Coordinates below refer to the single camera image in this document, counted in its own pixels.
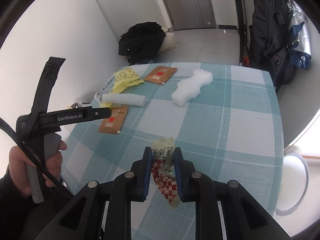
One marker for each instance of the black jacket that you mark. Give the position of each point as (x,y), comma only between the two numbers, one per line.
(142,40)

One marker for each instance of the brown snack packet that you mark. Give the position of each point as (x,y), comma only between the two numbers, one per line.
(112,126)
(160,76)

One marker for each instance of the person's left hand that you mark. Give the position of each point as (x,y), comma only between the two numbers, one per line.
(53,167)

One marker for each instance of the silver folded umbrella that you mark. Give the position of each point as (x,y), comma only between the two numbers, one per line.
(300,37)

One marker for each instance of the person's left forearm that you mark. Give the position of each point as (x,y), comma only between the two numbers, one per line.
(17,217)

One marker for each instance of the grey door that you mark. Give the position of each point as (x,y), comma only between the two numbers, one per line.
(187,2)

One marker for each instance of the teal checked tablecloth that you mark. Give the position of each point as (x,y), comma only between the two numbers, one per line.
(225,130)

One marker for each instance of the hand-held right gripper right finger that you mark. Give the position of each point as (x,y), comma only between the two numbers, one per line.
(178,175)

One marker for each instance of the black backpack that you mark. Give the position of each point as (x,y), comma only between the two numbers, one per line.
(267,30)

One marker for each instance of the red checkered snack wrapper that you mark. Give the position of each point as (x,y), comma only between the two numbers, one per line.
(163,180)

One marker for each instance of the white foam sheet roll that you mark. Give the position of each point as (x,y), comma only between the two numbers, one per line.
(125,99)

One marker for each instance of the yellow plastic bag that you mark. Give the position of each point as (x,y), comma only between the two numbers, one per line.
(125,77)

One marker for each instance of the white fluffy foam piece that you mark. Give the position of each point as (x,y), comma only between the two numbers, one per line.
(192,87)

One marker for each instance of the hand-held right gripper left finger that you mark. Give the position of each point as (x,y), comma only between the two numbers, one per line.
(148,175)

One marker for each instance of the cream cloth bag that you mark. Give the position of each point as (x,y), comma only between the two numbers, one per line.
(170,41)

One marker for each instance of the white round object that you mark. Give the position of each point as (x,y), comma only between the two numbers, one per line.
(295,185)

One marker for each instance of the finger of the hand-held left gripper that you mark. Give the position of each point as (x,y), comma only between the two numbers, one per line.
(98,113)

